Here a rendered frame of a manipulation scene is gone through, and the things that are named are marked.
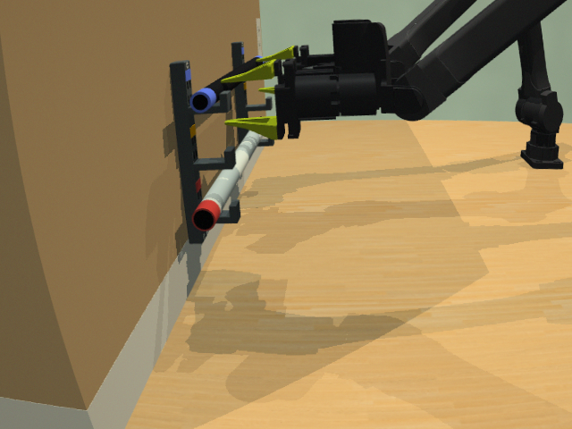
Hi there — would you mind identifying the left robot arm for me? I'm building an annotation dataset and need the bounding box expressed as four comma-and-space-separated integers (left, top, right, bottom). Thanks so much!
331, 0, 567, 122

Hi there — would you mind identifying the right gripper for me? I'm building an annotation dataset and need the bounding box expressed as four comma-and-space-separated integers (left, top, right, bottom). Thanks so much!
256, 45, 309, 94

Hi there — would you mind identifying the white tube with red ends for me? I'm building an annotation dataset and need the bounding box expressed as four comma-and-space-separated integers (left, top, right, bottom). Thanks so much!
192, 130, 263, 231

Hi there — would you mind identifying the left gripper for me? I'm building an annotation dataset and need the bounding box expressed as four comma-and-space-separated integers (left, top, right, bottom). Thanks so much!
221, 58, 340, 140

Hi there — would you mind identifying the black metal bar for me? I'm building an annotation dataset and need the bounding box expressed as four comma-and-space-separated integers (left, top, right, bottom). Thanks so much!
189, 55, 264, 113

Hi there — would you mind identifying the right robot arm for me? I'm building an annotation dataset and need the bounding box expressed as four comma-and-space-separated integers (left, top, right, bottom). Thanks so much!
302, 0, 564, 169

